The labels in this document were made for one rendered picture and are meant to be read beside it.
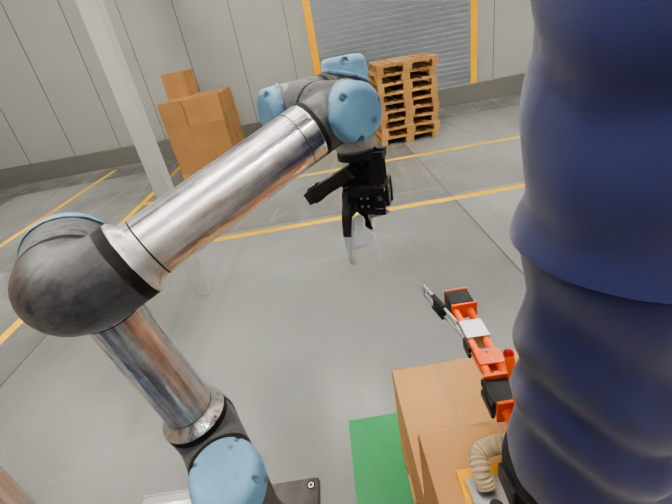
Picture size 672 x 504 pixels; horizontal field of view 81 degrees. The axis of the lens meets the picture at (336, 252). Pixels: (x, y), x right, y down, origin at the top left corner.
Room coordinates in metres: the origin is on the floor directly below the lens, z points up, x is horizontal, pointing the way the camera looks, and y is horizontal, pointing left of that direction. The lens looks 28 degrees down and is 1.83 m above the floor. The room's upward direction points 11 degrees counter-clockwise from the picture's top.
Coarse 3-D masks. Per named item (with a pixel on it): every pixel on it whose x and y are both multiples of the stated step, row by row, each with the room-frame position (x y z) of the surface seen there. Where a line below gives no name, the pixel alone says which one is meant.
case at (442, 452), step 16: (432, 432) 0.62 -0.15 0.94; (448, 432) 0.61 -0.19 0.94; (464, 432) 0.61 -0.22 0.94; (480, 432) 0.60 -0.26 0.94; (496, 432) 0.59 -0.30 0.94; (432, 448) 0.58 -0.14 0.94; (448, 448) 0.57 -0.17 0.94; (464, 448) 0.57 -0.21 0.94; (432, 464) 0.54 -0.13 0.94; (448, 464) 0.54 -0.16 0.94; (464, 464) 0.53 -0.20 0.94; (432, 480) 0.51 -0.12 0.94; (448, 480) 0.50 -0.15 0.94; (432, 496) 0.51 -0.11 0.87; (448, 496) 0.47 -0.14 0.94
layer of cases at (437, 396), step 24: (456, 360) 1.21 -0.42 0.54; (408, 384) 1.14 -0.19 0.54; (432, 384) 1.11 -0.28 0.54; (456, 384) 1.09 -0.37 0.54; (480, 384) 1.07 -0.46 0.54; (408, 408) 1.02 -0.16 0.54; (432, 408) 1.00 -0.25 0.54; (456, 408) 0.98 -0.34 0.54; (480, 408) 0.96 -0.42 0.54; (408, 432) 0.92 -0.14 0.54; (408, 456) 0.98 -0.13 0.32
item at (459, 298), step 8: (456, 288) 0.97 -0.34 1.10; (464, 288) 0.97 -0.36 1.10; (448, 296) 0.94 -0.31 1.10; (456, 296) 0.93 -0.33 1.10; (464, 296) 0.93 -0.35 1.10; (448, 304) 0.93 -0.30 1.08; (456, 304) 0.90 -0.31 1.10; (464, 304) 0.89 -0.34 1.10; (472, 304) 0.89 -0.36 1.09; (464, 312) 0.89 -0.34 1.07
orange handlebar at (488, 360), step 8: (456, 312) 0.88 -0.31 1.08; (472, 312) 0.87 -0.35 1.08; (472, 344) 0.75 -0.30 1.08; (488, 344) 0.74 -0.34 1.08; (472, 352) 0.73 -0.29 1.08; (480, 352) 0.71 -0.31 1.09; (488, 352) 0.70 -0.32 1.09; (496, 352) 0.70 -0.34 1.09; (480, 360) 0.68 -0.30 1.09; (488, 360) 0.68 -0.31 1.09; (496, 360) 0.67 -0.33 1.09; (480, 368) 0.67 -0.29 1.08; (488, 368) 0.66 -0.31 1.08; (496, 368) 0.67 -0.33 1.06; (504, 368) 0.65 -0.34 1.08; (504, 416) 0.53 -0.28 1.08
